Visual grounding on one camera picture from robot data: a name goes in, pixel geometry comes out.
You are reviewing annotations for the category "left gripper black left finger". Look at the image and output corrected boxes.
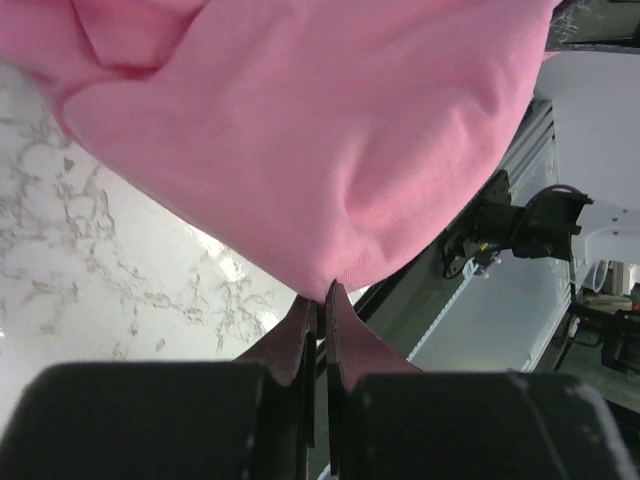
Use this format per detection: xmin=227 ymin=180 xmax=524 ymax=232
xmin=236 ymin=296 xmax=318 ymax=448

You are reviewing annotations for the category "pink t shirt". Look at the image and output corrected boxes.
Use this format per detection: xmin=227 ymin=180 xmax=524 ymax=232
xmin=1 ymin=1 xmax=556 ymax=301

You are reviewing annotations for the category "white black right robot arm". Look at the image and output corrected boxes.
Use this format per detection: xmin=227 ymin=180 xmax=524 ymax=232
xmin=475 ymin=51 xmax=639 ymax=264

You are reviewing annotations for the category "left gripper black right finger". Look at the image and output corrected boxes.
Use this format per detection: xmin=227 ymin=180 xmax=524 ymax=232
xmin=324 ymin=281 xmax=422 ymax=473

